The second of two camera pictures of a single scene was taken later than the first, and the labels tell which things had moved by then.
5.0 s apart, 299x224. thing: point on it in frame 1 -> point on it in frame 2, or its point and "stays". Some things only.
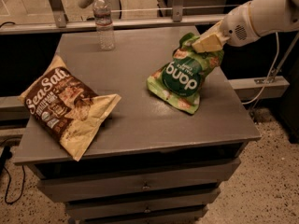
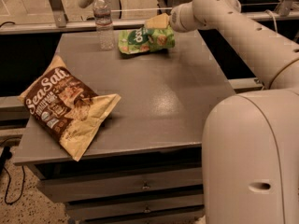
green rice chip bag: (177, 81) -> (145, 40)
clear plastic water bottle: (102, 11) stays
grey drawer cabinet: (151, 161) stays
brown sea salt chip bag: (64, 108) stays
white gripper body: (237, 27) -> (177, 21)
